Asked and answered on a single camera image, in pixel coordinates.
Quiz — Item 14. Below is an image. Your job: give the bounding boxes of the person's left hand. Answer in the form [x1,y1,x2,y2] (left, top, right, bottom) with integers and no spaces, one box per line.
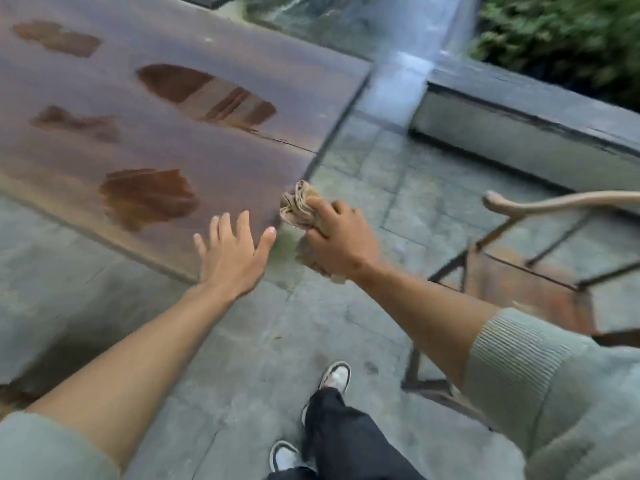
[193,211,277,298]

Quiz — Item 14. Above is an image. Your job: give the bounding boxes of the person's right hand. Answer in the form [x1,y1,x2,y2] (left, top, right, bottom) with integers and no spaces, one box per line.
[302,197,385,284]

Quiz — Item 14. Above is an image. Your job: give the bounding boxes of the beige cloth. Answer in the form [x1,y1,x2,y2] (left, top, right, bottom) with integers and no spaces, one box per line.
[278,180,351,286]

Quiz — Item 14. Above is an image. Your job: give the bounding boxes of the person's left forearm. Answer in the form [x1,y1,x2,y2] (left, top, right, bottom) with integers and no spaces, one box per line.
[22,282,267,471]

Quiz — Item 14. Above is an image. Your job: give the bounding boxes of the person's right forearm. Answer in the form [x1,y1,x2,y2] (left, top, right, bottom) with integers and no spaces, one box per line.
[350,260,506,391]

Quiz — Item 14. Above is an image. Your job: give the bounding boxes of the white and black sneaker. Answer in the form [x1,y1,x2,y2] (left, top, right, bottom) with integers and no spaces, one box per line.
[269,441,313,474]
[301,361,352,426]

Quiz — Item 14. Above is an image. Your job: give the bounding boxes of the dark trousers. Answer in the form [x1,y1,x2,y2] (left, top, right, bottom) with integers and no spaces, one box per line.
[266,387,427,480]

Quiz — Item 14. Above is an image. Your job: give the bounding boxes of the grey stone ledge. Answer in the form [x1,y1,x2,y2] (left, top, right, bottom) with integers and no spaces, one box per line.
[409,54,640,216]

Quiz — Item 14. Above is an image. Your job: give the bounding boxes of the grey-green knit sweater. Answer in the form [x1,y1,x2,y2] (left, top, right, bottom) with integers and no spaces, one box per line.
[0,307,640,480]

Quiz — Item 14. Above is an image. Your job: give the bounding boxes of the green shrubs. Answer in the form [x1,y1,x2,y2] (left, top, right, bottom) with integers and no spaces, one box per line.
[469,0,640,114]

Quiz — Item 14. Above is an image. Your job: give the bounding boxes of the wooden chair with metal frame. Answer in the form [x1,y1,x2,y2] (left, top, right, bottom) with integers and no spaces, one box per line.
[401,190,640,431]

